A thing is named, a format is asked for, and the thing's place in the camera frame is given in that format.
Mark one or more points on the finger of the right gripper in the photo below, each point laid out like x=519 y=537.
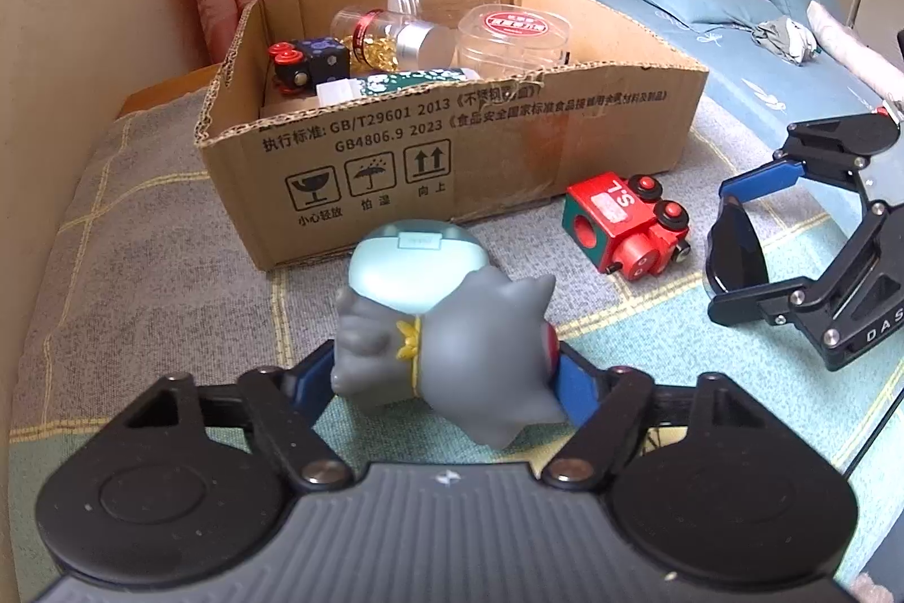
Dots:
x=763 y=181
x=769 y=302

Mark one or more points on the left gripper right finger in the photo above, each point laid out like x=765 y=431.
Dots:
x=608 y=409

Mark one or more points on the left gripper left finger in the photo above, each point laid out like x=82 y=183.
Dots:
x=283 y=406

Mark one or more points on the grey cartoon animal figurine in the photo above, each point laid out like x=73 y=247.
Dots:
x=482 y=358

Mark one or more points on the red toy train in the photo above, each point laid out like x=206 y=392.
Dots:
x=624 y=224

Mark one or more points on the clear round red-label container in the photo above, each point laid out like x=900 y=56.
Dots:
x=506 y=40

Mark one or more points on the medical cotton swabs container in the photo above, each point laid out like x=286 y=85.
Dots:
x=337 y=92

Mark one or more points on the black toy train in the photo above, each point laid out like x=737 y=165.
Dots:
x=299 y=66

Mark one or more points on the clear bottle of gold capsules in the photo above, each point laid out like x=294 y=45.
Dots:
x=387 y=41

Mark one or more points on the black sunglasses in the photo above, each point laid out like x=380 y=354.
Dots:
x=734 y=256

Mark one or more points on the blue floral bedsheet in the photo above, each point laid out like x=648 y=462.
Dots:
x=763 y=91

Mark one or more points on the crumpled grey cloth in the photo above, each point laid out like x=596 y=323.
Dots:
x=787 y=39

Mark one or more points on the white rolled cloth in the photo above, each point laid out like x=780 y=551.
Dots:
x=844 y=45

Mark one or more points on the mint green earbuds case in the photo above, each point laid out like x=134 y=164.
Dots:
x=411 y=265

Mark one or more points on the grey green checkered blanket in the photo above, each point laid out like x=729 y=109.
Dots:
x=147 y=275

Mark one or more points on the brown cardboard box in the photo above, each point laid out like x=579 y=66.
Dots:
x=311 y=181

